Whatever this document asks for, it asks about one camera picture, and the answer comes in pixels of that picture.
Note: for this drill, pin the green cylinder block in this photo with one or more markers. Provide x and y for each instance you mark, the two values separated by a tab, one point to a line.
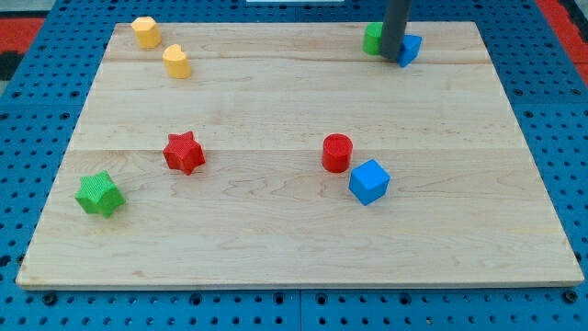
372	38

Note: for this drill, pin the light wooden board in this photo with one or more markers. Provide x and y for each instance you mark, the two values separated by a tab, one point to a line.
465	206

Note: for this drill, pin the red cylinder block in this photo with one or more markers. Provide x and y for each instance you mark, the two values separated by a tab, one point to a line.
337	151

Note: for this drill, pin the blue cube block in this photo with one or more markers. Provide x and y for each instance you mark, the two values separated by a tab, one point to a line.
369	182

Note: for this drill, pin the red star block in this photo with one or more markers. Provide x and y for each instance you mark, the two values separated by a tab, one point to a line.
183	152

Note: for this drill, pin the yellow heart block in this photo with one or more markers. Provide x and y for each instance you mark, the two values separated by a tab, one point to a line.
176	62

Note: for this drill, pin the blue triangular block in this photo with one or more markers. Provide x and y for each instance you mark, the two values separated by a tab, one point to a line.
410	47

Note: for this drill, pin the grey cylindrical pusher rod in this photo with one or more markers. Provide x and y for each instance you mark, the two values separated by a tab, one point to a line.
393	27

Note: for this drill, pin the green star block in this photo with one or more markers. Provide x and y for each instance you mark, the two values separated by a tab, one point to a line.
98	194

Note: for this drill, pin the yellow hexagon block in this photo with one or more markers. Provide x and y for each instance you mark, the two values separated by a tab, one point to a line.
146	32

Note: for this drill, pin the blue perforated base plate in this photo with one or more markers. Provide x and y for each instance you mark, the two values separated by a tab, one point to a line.
53	48

